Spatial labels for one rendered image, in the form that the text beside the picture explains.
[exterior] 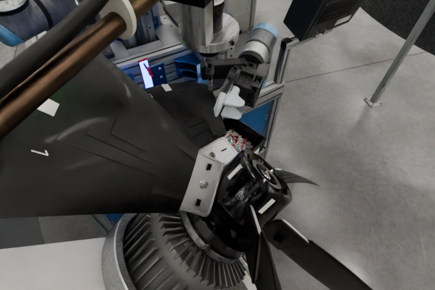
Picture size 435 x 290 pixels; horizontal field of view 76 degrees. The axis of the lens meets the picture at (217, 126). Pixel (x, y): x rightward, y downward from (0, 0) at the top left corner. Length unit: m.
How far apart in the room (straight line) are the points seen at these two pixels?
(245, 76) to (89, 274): 0.49
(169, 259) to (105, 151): 0.21
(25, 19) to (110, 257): 0.71
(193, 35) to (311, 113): 2.05
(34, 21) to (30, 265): 0.71
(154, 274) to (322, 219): 1.46
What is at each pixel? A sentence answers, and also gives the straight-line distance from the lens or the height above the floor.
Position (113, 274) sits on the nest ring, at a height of 1.16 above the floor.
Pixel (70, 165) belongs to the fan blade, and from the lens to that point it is 0.33.
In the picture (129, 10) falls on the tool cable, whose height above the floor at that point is 1.55.
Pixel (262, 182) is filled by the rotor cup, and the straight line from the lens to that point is 0.43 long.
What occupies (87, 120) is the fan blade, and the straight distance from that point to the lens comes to 0.35.
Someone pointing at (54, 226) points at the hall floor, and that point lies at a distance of 1.98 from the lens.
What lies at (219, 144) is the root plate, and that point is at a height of 1.19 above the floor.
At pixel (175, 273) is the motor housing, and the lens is 0.48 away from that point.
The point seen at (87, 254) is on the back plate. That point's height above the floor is 1.15.
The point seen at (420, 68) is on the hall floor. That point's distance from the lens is 3.18.
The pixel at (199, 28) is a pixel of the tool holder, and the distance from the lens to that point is 0.30.
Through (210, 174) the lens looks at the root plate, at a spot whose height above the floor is 1.25.
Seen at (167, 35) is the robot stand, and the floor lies 0.95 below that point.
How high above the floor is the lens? 1.64
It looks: 51 degrees down
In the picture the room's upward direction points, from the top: straight up
